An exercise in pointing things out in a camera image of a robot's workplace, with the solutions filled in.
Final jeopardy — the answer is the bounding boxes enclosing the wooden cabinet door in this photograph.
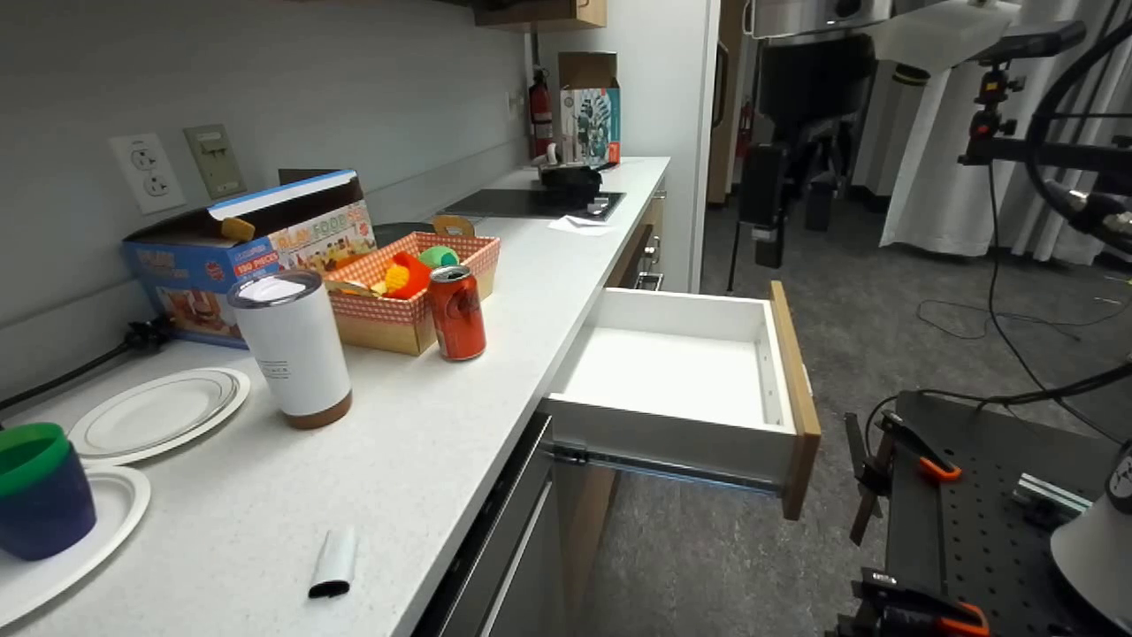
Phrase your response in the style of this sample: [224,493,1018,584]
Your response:
[551,461,625,630]

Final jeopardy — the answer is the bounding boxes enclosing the white draped cloth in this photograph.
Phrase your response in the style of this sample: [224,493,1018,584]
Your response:
[864,0,1071,263]

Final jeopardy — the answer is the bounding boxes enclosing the black stand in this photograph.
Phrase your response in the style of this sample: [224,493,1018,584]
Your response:
[735,111,854,272]

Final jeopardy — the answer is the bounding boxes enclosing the wooden wall shelf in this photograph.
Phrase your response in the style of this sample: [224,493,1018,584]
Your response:
[471,0,611,32]

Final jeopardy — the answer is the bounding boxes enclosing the black perforated robot table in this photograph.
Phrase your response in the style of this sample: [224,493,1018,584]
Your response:
[826,389,1132,637]

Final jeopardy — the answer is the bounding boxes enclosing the black cooktop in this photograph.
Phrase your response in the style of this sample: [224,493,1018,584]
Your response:
[444,185,625,221]

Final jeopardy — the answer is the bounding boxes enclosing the black camera mount red knob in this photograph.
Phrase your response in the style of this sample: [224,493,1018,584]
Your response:
[957,17,1132,170]

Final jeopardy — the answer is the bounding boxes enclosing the brown box with colourful print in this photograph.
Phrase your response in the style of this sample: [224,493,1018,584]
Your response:
[555,50,625,170]

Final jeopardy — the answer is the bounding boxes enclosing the white drawer with wooden front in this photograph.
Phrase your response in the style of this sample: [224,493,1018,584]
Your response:
[542,275,826,523]

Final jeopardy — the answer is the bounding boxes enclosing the white tumbler with wooden base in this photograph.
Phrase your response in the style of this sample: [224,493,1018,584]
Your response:
[226,267,356,431]

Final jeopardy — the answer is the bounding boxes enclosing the yellow toy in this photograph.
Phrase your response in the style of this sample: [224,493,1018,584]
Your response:
[367,257,415,298]

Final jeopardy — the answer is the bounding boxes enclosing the small black and white marker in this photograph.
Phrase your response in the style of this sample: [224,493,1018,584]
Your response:
[306,523,362,600]

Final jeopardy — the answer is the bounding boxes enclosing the beige wall switch plate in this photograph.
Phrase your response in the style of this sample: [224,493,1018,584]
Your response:
[180,119,249,203]

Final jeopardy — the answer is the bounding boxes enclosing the orange woven basket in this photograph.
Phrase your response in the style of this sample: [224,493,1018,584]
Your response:
[323,211,505,357]

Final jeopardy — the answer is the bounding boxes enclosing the blue cup with green lid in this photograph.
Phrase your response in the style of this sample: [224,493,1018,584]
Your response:
[0,421,98,562]

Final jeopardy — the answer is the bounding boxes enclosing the red soda can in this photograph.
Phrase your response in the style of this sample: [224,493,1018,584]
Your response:
[425,263,490,365]

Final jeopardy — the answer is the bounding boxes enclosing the blue printed cardboard box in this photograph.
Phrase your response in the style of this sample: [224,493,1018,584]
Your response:
[121,165,381,352]

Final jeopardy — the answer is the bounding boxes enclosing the orange toy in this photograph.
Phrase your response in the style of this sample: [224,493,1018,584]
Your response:
[381,249,434,302]

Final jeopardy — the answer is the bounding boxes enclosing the thick black cable loop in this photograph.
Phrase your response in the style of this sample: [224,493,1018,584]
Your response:
[1024,15,1132,257]

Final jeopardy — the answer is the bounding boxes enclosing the black pot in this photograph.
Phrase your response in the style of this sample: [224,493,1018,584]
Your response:
[537,159,609,206]

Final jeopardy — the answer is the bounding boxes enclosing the silver metal bracket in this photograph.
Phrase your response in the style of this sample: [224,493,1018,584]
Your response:
[1007,467,1097,521]

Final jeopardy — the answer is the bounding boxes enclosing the white wall power outlet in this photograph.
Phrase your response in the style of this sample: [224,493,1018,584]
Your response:
[106,131,189,217]

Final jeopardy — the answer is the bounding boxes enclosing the white plate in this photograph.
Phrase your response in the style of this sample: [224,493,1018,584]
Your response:
[66,365,254,472]
[0,463,156,630]

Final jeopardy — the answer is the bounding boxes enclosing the red fire extinguisher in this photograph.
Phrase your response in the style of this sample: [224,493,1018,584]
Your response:
[524,66,559,161]

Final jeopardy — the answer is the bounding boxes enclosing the black dishwasher front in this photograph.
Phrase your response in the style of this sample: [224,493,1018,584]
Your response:
[411,411,559,637]

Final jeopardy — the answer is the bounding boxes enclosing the green toy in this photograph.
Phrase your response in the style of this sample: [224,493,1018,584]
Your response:
[418,239,463,272]

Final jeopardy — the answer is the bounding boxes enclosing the wooden cabinet drawer fronts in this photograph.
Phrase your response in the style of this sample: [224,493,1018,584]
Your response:
[601,187,672,292]

